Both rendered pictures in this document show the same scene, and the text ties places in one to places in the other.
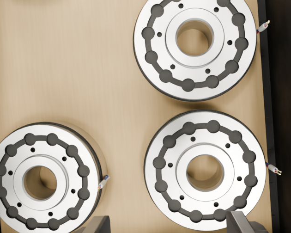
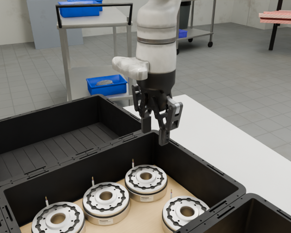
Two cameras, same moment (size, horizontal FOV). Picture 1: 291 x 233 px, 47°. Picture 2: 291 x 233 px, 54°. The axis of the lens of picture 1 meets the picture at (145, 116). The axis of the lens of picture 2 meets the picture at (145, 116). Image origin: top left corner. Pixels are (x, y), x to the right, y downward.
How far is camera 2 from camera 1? 0.52 m
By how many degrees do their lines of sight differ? 65
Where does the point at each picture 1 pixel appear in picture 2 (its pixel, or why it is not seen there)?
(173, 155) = (147, 185)
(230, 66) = (109, 186)
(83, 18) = not seen: outside the picture
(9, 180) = not seen: hidden behind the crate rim
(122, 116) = (146, 214)
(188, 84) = (122, 193)
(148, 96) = (133, 210)
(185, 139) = (140, 185)
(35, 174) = not seen: hidden behind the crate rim
